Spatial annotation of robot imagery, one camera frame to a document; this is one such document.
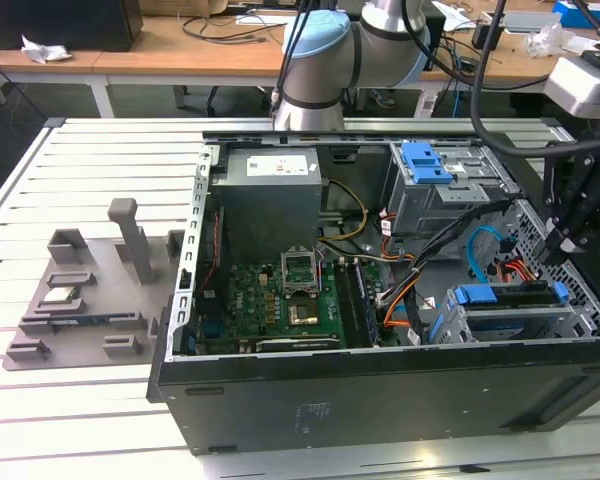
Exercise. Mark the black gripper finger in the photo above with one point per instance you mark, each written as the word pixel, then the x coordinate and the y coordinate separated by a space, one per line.
pixel 567 190
pixel 597 205

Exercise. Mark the hard disk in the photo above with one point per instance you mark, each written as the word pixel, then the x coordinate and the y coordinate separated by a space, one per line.
pixel 475 294

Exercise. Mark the metal disk bay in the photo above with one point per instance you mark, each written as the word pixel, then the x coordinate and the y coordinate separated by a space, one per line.
pixel 520 312

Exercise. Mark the clear plastic bag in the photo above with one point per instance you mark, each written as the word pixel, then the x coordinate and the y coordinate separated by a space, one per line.
pixel 547 42

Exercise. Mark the metal optical drive cage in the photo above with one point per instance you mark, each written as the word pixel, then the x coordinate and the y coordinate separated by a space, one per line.
pixel 430 210

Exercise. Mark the blue cardboard box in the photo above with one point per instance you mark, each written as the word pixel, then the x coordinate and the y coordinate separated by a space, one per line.
pixel 562 10

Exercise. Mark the grey flat device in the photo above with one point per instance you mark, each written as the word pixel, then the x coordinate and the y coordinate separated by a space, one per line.
pixel 535 21

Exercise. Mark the blue drive latch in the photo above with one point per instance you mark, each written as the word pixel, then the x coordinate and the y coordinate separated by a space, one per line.
pixel 425 167

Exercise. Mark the white labelled adapter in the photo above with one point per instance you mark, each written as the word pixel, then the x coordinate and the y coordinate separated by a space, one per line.
pixel 427 105

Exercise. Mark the white paper sheets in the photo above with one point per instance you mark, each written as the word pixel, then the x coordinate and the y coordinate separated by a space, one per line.
pixel 455 20

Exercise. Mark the black speaker box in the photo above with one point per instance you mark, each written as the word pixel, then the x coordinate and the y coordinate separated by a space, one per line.
pixel 437 30

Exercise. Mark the installed RAM stick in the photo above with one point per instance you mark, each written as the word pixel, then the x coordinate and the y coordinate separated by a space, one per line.
pixel 369 305

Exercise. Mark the black RAM slots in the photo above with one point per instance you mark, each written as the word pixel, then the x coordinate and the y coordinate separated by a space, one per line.
pixel 347 305

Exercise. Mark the black PC case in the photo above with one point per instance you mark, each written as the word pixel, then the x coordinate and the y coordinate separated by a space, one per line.
pixel 380 400

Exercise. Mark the CPU socket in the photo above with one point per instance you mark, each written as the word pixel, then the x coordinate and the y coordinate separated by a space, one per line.
pixel 302 312

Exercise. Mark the grey power supply unit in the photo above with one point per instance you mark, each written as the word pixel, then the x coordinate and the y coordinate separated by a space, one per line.
pixel 265 210

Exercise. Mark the black graphics card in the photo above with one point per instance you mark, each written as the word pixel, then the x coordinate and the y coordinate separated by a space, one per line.
pixel 300 344

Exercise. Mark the green motherboard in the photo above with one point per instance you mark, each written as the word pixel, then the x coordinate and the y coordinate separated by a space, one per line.
pixel 250 300

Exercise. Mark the brown cardboard box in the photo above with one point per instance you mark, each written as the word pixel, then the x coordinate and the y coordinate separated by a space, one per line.
pixel 180 6

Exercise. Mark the grey parts rack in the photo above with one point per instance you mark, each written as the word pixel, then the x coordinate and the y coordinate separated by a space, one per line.
pixel 100 295

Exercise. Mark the silver CPU chip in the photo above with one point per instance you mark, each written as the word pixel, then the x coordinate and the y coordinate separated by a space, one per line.
pixel 60 295

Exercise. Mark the large black box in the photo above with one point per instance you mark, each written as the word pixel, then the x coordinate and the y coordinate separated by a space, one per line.
pixel 55 25

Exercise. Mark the crumpled white paper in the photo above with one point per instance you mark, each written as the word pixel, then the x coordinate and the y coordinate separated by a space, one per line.
pixel 45 50

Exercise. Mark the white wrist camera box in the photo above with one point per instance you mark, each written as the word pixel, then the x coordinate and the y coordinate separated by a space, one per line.
pixel 575 85

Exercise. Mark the wooden desk white frame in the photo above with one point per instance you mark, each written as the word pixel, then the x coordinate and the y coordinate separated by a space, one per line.
pixel 155 55
pixel 30 70

